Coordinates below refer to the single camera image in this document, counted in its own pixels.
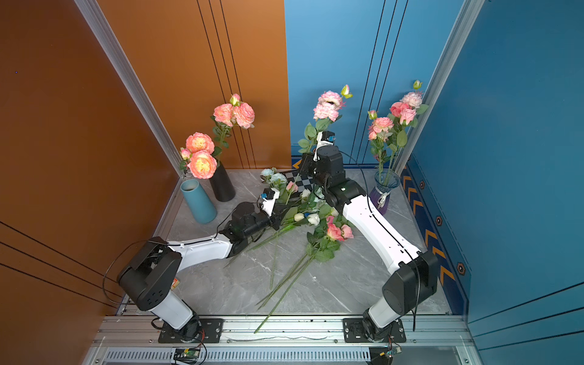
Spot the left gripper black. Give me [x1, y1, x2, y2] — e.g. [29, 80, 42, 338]
[242, 201, 291, 241]

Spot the bunch of pink flowers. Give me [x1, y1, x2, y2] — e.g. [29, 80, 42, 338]
[252, 168, 354, 332]

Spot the pale pink double stem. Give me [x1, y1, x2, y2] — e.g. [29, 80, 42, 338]
[298, 85, 353, 155]

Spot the pink double bloom stem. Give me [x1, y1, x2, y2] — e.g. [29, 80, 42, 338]
[367, 110, 395, 176]

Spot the large peach bloom stem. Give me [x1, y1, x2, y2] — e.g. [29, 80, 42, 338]
[179, 132, 217, 179]

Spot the pink rose stem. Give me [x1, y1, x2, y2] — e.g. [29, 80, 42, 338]
[391, 106, 418, 183]
[388, 101, 412, 183]

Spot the peach double bloom stem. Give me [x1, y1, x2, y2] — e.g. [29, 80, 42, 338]
[211, 94, 256, 164]

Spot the pale pink carnation stem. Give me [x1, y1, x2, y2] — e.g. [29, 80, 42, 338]
[401, 80, 424, 110]

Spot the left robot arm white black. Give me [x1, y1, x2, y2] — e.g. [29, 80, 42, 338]
[117, 202, 289, 343]

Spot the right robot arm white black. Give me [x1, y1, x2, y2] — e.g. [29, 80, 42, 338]
[301, 144, 439, 342]

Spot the black cylindrical vase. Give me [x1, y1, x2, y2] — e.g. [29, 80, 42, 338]
[209, 164, 236, 202]

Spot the teal ceramic vase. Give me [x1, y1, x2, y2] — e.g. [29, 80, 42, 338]
[180, 179, 217, 224]

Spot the blue purple glass vase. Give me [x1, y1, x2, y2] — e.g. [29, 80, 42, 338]
[370, 170, 399, 215]

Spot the black white chessboard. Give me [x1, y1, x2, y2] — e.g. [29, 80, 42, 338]
[282, 170, 314, 194]

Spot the left green circuit board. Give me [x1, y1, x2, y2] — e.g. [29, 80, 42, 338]
[172, 348, 202, 364]

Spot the green circuit board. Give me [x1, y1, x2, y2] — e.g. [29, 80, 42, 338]
[172, 348, 202, 364]
[379, 345, 402, 360]

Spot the right green circuit board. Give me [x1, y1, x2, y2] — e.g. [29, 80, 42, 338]
[379, 345, 402, 360]

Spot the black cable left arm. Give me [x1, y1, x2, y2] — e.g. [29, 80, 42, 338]
[102, 214, 234, 309]

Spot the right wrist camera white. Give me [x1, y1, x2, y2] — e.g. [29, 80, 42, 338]
[313, 130, 335, 161]

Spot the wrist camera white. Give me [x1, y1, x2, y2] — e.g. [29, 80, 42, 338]
[313, 130, 335, 161]
[260, 188, 280, 217]

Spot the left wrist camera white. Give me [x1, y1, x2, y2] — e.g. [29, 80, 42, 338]
[260, 188, 280, 217]

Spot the right aluminium corner post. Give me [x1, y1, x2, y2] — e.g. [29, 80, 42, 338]
[394, 0, 485, 175]

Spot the aluminium corner post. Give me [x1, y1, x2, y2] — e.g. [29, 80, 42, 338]
[394, 0, 485, 175]
[75, 0, 184, 178]

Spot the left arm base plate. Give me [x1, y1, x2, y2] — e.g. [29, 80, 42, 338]
[158, 318, 224, 345]

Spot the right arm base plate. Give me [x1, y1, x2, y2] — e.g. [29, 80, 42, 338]
[342, 318, 407, 344]

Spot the aluminium front rail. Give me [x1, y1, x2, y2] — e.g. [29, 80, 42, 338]
[91, 314, 474, 347]

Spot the left aluminium corner post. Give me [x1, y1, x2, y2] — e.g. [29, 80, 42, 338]
[75, 0, 184, 178]

